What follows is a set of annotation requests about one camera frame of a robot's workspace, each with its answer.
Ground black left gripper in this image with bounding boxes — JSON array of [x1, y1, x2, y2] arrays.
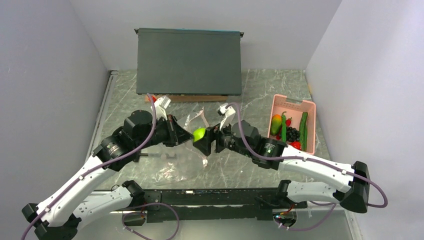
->
[[135, 113, 194, 150]]

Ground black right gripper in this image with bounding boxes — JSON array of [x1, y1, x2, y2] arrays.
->
[[194, 116, 254, 158]]

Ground green apple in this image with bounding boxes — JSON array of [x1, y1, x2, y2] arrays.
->
[[192, 127, 207, 142]]

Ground clear pink-dotted zip bag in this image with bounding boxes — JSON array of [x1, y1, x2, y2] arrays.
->
[[145, 106, 210, 181]]

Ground orange-green mango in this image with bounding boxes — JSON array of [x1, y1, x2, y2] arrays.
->
[[269, 114, 283, 136]]

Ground long green chili pepper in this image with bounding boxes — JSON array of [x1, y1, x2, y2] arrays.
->
[[280, 111, 287, 143]]

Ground red strawberry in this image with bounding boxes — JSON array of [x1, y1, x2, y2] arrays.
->
[[289, 141, 302, 151]]

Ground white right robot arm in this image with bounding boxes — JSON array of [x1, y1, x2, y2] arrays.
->
[[193, 120, 370, 214]]

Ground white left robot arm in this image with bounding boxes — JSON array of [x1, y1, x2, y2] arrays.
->
[[22, 110, 193, 240]]

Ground wooden block under box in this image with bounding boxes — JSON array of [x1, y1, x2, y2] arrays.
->
[[144, 95, 228, 104]]

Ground dark grey rack box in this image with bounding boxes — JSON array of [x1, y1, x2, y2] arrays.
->
[[134, 28, 244, 96]]

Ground red chili pepper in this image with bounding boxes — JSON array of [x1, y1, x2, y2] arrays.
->
[[285, 117, 292, 128]]

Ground pink plastic basket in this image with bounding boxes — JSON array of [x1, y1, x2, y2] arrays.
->
[[267, 94, 316, 155]]

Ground green cucumber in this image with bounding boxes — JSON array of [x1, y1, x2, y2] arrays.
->
[[299, 112, 309, 151]]

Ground black T-handle tool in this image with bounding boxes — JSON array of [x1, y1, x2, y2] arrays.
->
[[133, 151, 177, 163]]

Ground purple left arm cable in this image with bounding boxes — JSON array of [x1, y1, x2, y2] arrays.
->
[[19, 93, 158, 240]]

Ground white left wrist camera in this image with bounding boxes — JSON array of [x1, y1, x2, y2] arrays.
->
[[154, 95, 171, 120]]

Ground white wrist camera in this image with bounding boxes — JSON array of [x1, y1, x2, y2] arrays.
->
[[154, 95, 171, 120], [217, 103, 236, 131]]

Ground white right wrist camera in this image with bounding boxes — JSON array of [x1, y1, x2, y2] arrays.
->
[[217, 103, 236, 131]]

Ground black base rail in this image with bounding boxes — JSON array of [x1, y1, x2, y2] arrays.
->
[[121, 187, 308, 223]]

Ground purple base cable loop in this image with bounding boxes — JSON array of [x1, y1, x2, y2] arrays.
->
[[121, 202, 181, 240]]

